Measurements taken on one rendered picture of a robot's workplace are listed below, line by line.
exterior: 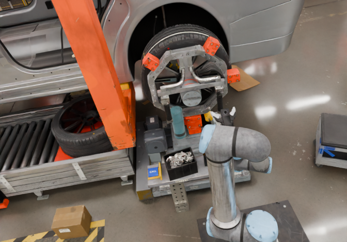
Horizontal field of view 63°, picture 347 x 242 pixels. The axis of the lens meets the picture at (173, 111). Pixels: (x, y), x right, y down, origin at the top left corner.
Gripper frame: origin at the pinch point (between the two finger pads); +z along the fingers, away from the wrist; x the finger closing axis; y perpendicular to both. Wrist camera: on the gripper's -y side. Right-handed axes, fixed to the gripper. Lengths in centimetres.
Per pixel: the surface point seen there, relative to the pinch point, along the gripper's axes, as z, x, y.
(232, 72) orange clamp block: 29.0, 14.5, -5.3
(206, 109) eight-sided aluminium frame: 26.4, -7.0, 20.4
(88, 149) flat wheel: 30, -106, 41
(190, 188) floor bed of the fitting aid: 1, -30, 78
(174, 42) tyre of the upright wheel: 35, -21, -34
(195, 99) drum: 12.0, -14.8, -1.8
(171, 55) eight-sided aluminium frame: 26.1, -24.5, -29.2
